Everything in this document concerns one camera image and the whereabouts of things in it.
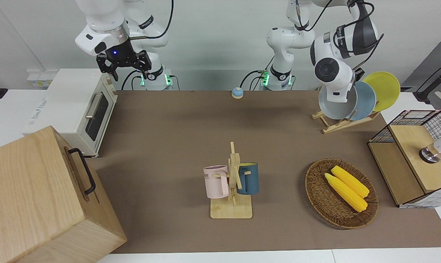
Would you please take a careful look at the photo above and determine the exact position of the wooden cabinet with black handle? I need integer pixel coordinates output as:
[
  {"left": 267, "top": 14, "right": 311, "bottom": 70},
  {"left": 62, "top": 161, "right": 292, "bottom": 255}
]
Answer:
[{"left": 0, "top": 125, "right": 127, "bottom": 263}]

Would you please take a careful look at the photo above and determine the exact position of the white toaster oven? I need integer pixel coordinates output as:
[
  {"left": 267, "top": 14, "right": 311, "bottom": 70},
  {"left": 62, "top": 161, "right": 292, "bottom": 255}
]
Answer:
[{"left": 22, "top": 68, "right": 118, "bottom": 158}]

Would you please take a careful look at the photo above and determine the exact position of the black left base cable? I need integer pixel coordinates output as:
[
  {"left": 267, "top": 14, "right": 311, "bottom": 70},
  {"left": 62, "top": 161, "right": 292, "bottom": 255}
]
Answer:
[{"left": 240, "top": 57, "right": 274, "bottom": 91}]

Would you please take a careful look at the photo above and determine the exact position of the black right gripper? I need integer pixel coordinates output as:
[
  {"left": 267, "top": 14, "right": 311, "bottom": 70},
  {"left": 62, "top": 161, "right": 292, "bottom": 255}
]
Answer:
[{"left": 96, "top": 37, "right": 152, "bottom": 82}]

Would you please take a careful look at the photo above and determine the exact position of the wooden mug tree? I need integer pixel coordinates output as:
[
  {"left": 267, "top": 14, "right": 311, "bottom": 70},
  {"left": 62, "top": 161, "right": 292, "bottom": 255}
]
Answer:
[{"left": 210, "top": 142, "right": 253, "bottom": 219}]

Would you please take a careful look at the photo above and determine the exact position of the white power strip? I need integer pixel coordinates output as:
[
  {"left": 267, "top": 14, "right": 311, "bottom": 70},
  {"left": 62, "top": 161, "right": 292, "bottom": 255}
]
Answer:
[{"left": 27, "top": 73, "right": 56, "bottom": 87}]

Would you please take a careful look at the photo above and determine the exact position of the black base cable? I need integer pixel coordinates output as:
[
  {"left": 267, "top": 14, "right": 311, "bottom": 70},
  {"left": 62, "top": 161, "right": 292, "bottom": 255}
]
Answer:
[
  {"left": 240, "top": 57, "right": 274, "bottom": 91},
  {"left": 121, "top": 69, "right": 145, "bottom": 91}
]

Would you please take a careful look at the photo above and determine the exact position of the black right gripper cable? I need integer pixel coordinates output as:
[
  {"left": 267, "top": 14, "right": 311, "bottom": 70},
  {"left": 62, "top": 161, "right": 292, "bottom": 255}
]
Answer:
[{"left": 129, "top": 0, "right": 174, "bottom": 40}]

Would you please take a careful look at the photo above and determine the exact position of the brown wicker basket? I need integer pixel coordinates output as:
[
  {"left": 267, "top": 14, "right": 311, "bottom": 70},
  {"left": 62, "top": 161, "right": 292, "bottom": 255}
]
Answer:
[{"left": 305, "top": 158, "right": 379, "bottom": 229}]

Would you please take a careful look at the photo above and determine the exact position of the wooden plate rack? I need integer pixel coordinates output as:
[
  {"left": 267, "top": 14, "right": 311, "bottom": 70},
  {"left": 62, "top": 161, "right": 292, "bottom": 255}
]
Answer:
[{"left": 312, "top": 110, "right": 381, "bottom": 134}]

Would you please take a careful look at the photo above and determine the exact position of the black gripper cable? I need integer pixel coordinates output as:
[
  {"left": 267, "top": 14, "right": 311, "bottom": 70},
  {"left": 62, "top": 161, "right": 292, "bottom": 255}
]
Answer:
[
  {"left": 295, "top": 0, "right": 384, "bottom": 70},
  {"left": 129, "top": 0, "right": 174, "bottom": 40}
]

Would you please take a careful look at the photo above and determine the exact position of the gray plate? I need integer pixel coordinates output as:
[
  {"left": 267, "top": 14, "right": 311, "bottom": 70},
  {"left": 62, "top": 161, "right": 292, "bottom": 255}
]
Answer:
[{"left": 318, "top": 82, "right": 358, "bottom": 120}]

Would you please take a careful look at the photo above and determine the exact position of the yellow plate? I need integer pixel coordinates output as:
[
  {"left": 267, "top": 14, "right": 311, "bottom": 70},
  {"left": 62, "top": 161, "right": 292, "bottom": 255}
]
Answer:
[{"left": 363, "top": 72, "right": 401, "bottom": 112}]

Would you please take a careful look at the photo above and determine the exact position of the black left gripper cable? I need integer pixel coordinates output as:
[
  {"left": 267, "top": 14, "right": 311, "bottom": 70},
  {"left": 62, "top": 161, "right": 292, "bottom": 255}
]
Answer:
[{"left": 295, "top": 0, "right": 384, "bottom": 70}]

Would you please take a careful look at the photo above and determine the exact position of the wooden shelf with wire grid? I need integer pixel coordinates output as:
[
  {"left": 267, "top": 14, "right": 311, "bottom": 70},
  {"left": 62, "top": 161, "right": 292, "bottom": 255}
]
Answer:
[{"left": 368, "top": 110, "right": 441, "bottom": 209}]

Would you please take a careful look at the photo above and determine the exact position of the black right base cable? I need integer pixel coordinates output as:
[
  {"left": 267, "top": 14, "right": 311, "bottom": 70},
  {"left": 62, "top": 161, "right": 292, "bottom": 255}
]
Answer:
[{"left": 121, "top": 69, "right": 145, "bottom": 91}]

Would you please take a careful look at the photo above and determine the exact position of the yellow corn cob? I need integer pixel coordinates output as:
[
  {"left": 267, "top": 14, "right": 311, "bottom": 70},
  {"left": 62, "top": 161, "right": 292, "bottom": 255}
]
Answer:
[
  {"left": 324, "top": 173, "right": 368, "bottom": 212},
  {"left": 331, "top": 165, "right": 370, "bottom": 198}
]

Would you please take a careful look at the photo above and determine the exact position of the light blue plate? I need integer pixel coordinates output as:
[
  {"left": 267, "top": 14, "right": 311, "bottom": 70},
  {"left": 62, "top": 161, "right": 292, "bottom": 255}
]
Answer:
[{"left": 346, "top": 81, "right": 377, "bottom": 121}]

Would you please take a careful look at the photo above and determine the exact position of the brown table mat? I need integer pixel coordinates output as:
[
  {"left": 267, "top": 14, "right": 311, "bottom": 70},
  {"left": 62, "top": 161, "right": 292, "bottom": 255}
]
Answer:
[{"left": 85, "top": 90, "right": 441, "bottom": 254}]

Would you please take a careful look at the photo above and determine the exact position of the pink mug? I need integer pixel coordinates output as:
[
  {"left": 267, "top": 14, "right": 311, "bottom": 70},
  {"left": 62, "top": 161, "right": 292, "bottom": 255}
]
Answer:
[{"left": 204, "top": 165, "right": 230, "bottom": 199}]

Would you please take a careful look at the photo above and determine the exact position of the dark blue mug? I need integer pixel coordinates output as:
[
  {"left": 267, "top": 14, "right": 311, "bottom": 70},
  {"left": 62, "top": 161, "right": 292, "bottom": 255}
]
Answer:
[{"left": 237, "top": 163, "right": 259, "bottom": 195}]

